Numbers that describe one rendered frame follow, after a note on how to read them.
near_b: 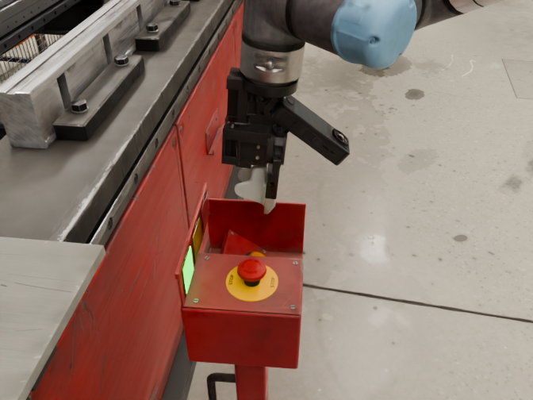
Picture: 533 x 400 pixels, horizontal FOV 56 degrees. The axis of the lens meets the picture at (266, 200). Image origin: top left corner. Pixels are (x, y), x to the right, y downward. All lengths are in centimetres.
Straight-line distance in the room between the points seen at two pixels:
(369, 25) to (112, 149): 48
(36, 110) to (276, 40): 42
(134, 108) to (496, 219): 165
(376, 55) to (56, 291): 34
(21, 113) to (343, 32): 52
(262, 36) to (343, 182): 173
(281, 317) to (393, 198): 160
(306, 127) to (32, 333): 39
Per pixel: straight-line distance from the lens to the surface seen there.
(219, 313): 68
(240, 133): 63
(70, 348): 73
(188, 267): 67
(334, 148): 64
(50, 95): 88
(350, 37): 50
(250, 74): 60
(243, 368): 89
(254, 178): 68
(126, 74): 102
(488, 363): 170
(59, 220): 70
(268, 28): 57
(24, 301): 42
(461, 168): 251
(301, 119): 63
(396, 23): 50
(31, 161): 84
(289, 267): 72
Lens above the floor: 128
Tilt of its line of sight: 37 degrees down
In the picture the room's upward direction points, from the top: straight up
